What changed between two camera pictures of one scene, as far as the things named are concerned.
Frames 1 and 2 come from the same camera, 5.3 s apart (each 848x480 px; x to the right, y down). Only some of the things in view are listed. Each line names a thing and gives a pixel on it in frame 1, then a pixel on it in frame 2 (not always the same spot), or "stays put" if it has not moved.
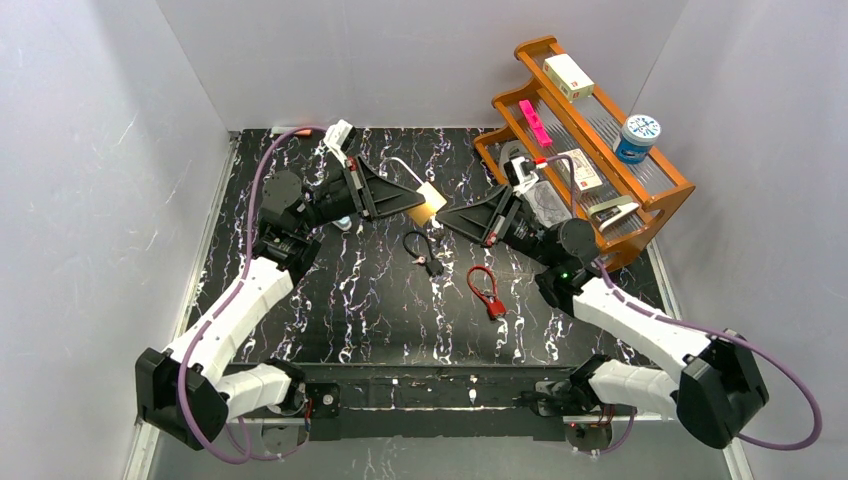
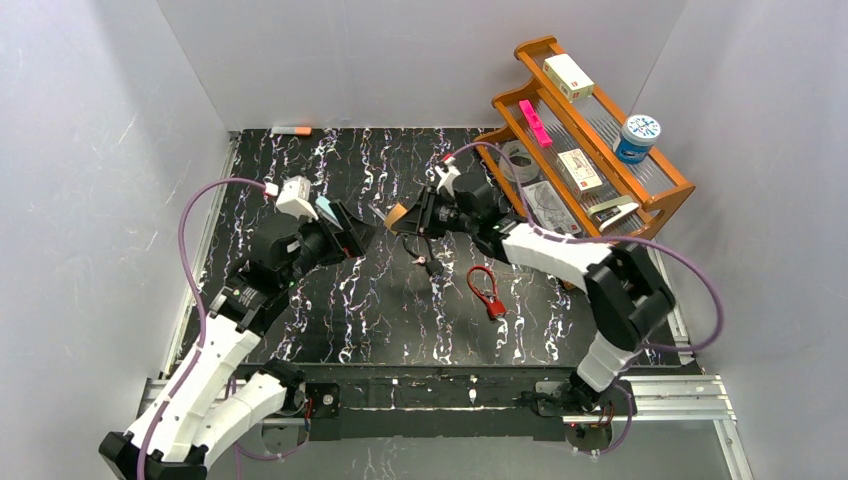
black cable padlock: (433, 265) stays put
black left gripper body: (357, 188) -> (342, 235)
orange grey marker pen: (282, 130) stays put
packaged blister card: (547, 204) stays put
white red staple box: (586, 180) stays put
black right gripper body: (500, 217) -> (427, 214)
